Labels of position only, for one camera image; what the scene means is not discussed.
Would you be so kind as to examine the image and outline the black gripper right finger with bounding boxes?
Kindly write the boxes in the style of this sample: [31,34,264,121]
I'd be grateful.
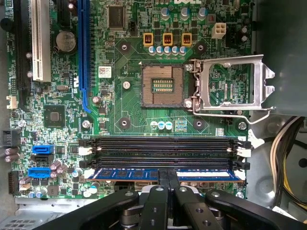
[168,169,307,230]

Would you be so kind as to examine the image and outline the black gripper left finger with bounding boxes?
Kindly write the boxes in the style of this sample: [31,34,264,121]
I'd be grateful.
[33,169,170,230]

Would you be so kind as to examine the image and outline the blue RAM stick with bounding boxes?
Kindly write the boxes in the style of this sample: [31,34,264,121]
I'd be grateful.
[86,167,245,183]

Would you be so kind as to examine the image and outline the RAM slot with white clips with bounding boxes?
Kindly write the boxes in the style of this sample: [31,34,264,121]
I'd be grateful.
[83,167,248,183]
[78,145,252,157]

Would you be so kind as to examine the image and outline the black open PC case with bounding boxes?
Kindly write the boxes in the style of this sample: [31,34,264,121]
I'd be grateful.
[0,0,307,230]

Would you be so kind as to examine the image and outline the green motherboard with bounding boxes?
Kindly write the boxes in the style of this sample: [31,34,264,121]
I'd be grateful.
[0,0,255,199]

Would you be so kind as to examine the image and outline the CPU socket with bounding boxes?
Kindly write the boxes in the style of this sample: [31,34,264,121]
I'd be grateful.
[140,61,185,108]

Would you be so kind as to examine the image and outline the grey power supply unit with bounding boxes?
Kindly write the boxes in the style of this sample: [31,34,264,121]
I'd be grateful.
[253,0,307,117]

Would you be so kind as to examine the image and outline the blue expansion slot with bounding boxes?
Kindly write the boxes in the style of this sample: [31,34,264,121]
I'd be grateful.
[77,0,92,114]

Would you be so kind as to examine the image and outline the round coin battery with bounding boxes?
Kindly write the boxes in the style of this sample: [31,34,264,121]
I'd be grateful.
[55,31,77,53]

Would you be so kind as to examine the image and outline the long black expansion slot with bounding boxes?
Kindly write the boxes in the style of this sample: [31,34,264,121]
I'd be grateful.
[13,0,32,110]

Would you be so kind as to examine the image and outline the white expansion slot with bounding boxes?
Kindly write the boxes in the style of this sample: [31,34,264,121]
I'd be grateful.
[30,0,52,82]

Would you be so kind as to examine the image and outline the short black expansion slot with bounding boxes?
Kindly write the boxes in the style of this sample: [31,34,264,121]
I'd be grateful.
[57,0,72,27]

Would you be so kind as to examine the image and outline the yellow black power wire bundle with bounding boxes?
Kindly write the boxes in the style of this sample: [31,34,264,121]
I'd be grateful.
[270,116,307,211]

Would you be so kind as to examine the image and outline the thin wire locking lever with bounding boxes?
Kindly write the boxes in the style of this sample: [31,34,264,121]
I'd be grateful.
[191,105,276,126]

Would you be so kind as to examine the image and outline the metal socket cover frame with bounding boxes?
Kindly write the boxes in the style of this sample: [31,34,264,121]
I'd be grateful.
[191,54,276,111]

